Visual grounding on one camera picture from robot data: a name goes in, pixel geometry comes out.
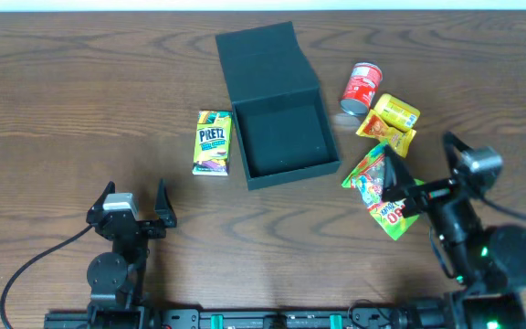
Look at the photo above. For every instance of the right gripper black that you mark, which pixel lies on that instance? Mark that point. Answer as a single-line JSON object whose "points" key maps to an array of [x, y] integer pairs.
{"points": [[432, 195]]}

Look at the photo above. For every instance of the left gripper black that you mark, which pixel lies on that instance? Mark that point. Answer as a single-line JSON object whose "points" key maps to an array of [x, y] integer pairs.
{"points": [[137, 229]]}

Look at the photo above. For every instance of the yellow snack can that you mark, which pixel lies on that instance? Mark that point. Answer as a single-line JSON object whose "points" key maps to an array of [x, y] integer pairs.
{"points": [[397, 113]]}

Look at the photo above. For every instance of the green Haribo gummy bag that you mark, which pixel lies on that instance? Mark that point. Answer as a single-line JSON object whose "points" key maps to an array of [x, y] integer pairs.
{"points": [[368, 178]]}

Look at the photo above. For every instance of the red Pringles can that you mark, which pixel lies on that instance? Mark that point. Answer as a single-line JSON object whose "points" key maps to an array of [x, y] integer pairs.
{"points": [[361, 88]]}

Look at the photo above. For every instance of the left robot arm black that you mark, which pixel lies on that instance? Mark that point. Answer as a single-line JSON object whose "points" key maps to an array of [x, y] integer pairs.
{"points": [[116, 277]]}

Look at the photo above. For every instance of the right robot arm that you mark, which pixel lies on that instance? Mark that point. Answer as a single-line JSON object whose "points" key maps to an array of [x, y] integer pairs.
{"points": [[489, 263]]}

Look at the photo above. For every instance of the yellow orange snack packet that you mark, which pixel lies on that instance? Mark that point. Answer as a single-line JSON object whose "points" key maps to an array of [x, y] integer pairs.
{"points": [[375, 127]]}

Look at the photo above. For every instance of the Pretz snack box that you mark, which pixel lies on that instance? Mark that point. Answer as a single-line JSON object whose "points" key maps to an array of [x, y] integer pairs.
{"points": [[212, 140]]}

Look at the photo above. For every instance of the black open gift box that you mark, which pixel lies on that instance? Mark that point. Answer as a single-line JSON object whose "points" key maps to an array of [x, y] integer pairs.
{"points": [[283, 128]]}

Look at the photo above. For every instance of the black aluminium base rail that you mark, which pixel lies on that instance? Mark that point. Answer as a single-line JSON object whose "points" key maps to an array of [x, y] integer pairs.
{"points": [[360, 317]]}

